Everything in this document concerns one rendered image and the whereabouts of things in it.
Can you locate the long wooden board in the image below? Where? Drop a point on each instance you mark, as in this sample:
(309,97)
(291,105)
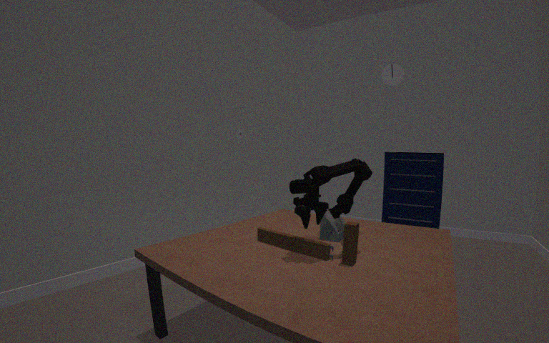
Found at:
(294,243)

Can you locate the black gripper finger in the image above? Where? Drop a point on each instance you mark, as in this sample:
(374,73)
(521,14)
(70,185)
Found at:
(305,220)
(319,214)

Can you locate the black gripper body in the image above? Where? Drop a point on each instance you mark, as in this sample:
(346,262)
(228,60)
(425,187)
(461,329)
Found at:
(312,203)

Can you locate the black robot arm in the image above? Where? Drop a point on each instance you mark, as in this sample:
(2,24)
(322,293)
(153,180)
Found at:
(323,174)

